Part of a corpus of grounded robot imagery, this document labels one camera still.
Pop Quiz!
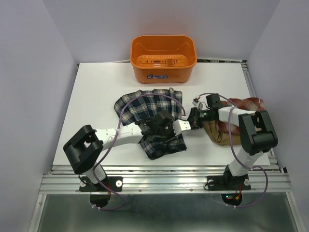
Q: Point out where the navy plaid skirt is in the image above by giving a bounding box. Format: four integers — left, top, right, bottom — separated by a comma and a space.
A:
114, 88, 187, 160

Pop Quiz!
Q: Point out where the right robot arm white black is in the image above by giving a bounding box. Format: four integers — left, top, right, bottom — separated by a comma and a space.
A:
187, 93, 278, 191

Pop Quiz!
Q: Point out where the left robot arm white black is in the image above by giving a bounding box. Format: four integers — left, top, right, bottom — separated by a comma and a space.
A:
63, 111, 181, 190

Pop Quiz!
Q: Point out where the tan folded skirt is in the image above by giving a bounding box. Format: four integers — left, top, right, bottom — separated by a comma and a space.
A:
202, 121, 230, 146

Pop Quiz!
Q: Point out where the red plaid skirt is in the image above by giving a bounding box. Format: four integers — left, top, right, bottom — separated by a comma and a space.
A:
216, 97, 266, 133

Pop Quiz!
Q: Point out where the orange plastic basket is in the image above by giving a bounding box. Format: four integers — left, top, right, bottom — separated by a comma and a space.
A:
130, 35, 197, 84

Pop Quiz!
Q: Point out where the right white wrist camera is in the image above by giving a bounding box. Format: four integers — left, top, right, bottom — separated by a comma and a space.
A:
192, 96, 209, 110

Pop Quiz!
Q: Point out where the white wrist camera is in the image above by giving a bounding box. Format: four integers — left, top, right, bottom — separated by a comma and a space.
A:
173, 119, 191, 136
192, 96, 209, 110

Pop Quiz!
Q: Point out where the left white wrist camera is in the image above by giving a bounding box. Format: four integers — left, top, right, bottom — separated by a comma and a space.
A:
173, 119, 191, 136

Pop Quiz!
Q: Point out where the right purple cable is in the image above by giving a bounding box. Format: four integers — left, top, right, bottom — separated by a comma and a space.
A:
197, 92, 268, 209

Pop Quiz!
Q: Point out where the purple cable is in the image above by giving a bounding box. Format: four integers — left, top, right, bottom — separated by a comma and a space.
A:
90, 93, 187, 210
197, 92, 268, 209

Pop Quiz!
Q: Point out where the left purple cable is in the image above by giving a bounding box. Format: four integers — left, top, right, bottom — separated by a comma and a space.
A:
90, 93, 187, 210

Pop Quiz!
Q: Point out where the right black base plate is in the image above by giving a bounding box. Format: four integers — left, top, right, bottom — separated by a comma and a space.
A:
204, 175, 251, 191

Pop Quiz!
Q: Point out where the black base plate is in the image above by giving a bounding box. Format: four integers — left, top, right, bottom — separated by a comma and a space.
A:
204, 175, 251, 191
79, 176, 123, 192

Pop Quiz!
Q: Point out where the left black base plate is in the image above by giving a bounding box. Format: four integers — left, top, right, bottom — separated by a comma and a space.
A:
79, 176, 123, 192

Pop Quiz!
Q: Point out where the aluminium rail frame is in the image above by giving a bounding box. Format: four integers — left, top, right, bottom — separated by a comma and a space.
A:
30, 62, 305, 232

